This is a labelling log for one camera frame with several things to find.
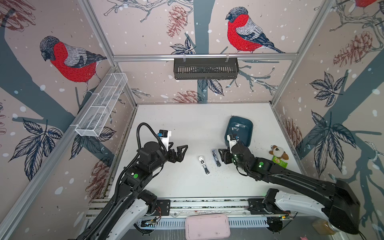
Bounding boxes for teal plastic tray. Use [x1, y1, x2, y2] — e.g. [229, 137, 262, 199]
[224, 116, 254, 147]

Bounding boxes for black wire hanging basket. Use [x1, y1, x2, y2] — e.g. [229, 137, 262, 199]
[173, 57, 240, 81]

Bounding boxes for white mesh wall shelf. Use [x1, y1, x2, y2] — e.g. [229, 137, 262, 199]
[75, 73, 128, 137]

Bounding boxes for brown plush dog toy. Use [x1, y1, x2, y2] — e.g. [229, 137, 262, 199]
[269, 145, 289, 161]

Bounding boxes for green snack packet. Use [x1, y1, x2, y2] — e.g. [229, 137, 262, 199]
[272, 156, 288, 169]

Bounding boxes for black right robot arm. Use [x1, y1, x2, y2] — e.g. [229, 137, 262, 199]
[219, 143, 361, 235]

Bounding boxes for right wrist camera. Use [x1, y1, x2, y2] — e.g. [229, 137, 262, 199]
[227, 134, 239, 151]

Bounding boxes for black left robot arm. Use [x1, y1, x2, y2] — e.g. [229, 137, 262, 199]
[77, 123, 188, 240]

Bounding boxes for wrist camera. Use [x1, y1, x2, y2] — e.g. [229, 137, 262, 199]
[227, 134, 239, 151]
[158, 130, 172, 151]

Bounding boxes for pink plastic box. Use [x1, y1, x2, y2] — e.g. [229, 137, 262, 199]
[185, 214, 231, 240]

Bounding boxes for amber glass jar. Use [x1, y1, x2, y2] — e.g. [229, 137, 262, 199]
[312, 219, 336, 236]

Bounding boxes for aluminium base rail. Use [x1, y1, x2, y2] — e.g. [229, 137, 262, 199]
[86, 196, 331, 230]

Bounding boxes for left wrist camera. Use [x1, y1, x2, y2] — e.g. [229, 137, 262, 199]
[158, 130, 172, 151]

